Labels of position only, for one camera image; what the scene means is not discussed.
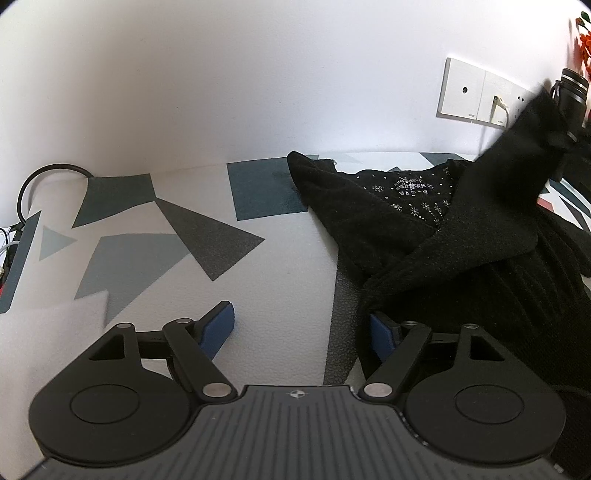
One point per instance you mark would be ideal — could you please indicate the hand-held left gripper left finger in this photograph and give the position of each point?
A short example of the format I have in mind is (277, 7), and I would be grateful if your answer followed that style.
(220, 327)

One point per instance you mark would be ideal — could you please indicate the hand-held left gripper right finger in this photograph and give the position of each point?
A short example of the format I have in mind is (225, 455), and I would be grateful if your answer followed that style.
(381, 334)

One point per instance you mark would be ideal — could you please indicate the black knitted sweater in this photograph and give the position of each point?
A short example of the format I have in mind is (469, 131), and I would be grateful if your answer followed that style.
(480, 258)

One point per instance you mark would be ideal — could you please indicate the geometric patterned table cover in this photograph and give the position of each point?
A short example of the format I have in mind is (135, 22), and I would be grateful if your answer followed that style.
(286, 263)

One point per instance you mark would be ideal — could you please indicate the black water bottle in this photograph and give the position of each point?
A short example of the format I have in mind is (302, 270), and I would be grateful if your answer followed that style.
(575, 97)

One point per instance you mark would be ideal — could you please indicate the red orange decoration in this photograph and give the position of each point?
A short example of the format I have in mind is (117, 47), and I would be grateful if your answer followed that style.
(585, 41)

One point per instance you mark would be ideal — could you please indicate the white wall plate with hole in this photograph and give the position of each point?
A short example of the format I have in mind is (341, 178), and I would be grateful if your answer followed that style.
(461, 90)

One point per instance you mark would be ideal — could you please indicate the white wall data socket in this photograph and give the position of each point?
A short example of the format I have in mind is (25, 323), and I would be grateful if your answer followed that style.
(494, 92)

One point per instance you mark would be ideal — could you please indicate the white wall power socket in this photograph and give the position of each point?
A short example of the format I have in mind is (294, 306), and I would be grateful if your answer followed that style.
(526, 99)

